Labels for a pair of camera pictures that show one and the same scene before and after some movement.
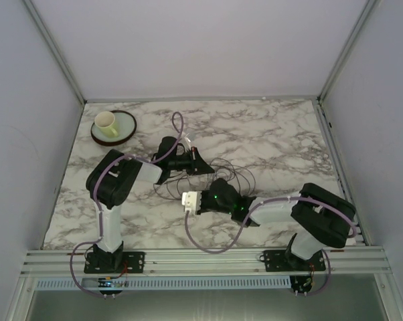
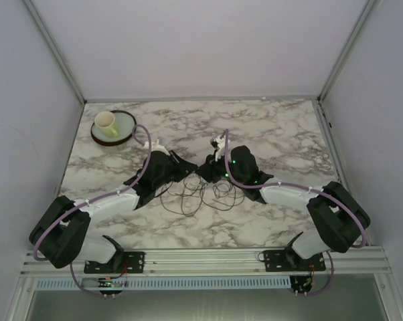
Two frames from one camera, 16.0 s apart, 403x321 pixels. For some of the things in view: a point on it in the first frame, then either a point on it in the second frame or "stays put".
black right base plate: (288, 261) stays put
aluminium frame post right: (347, 49) stays put
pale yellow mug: (104, 121) stays put
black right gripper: (203, 209) to (208, 170)
